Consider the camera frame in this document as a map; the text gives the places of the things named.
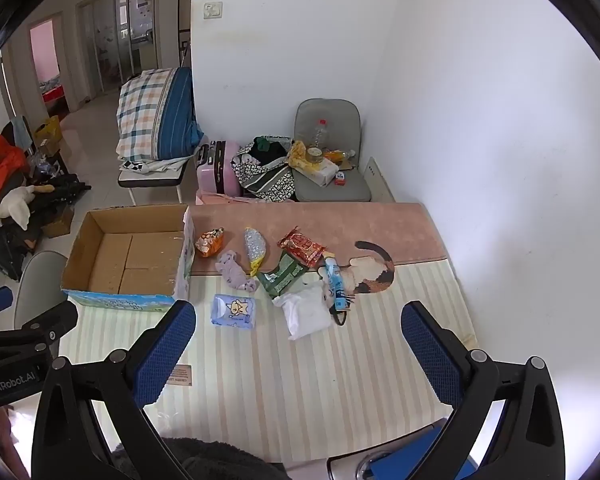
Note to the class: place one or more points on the wall switch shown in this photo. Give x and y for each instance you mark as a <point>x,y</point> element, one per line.
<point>213,10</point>

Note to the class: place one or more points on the black and white patterned bag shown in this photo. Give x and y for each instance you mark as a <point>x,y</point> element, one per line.
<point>267,180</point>

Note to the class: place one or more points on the orange snack packet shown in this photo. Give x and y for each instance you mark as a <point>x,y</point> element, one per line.
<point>209,244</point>

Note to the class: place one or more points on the white cloth with black print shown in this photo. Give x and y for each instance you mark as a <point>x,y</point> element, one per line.
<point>150,164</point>

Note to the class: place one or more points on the blue stool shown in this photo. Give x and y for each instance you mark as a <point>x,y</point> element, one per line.
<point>420,452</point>

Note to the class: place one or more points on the tape roll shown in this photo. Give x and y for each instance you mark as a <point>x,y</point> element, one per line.
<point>314,156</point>

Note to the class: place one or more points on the clear plastic bottle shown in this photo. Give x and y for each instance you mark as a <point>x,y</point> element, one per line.
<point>319,135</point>

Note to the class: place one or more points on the white goose plush toy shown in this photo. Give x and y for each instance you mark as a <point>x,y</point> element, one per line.
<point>12,205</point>

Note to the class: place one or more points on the plaid and blue pillow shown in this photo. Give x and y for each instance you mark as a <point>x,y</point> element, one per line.
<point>155,115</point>

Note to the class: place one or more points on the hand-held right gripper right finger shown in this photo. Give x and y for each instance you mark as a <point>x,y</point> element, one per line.
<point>430,350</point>

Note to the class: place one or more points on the small red box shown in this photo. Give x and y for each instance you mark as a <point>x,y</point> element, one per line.
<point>340,179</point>

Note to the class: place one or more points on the light blue snack packet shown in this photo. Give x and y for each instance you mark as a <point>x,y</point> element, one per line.
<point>336,280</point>

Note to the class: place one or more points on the grey cushioned chair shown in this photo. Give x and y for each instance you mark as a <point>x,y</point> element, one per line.
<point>330,115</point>

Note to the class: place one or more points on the small brown cardboard box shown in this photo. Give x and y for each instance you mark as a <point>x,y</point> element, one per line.
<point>60,222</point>

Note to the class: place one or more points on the grey round chair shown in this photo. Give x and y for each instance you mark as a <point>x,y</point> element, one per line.
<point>42,285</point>

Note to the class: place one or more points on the white board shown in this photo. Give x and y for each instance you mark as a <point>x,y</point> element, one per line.
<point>380,180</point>

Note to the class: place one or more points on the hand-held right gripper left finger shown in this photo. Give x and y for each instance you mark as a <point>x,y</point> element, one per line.
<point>165,350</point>

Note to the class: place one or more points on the person's left forearm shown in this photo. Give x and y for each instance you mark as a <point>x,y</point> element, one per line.
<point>7,445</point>

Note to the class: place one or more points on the flat pink pad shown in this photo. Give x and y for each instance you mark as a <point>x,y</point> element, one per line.
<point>220,199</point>

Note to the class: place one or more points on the person's dark fuzzy clothing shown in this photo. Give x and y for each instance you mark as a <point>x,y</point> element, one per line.
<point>205,460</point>

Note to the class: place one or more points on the white frame chair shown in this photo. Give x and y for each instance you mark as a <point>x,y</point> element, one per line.
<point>150,179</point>

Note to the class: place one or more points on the yellow plastic bag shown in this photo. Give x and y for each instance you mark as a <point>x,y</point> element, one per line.
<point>296,154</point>

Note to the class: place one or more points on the white plastic bag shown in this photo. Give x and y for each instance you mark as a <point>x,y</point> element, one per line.
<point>305,312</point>

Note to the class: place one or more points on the red snack packet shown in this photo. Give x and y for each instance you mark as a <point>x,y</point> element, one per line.
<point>302,246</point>

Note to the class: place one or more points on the white tissue pack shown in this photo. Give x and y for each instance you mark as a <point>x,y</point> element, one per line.
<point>322,172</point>

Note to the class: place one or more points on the blue cartoon tissue packet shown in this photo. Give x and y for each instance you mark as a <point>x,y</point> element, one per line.
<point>234,311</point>

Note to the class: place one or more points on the green snack packet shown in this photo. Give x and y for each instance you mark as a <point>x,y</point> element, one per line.
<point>280,277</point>

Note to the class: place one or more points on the yellow shopping bag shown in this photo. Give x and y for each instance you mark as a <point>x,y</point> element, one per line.
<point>47,130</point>

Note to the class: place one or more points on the silver and yellow packet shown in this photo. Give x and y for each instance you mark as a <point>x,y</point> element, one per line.
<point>254,247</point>

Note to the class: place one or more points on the glass sliding door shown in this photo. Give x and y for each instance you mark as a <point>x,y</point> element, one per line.
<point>115,40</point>

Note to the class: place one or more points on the purple sock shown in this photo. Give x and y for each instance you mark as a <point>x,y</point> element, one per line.
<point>232,270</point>

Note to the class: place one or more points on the pink suitcase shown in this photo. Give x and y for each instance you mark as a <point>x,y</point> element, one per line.
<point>217,167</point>

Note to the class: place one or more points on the black tripod pile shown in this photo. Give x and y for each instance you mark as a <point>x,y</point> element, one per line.
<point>10,245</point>

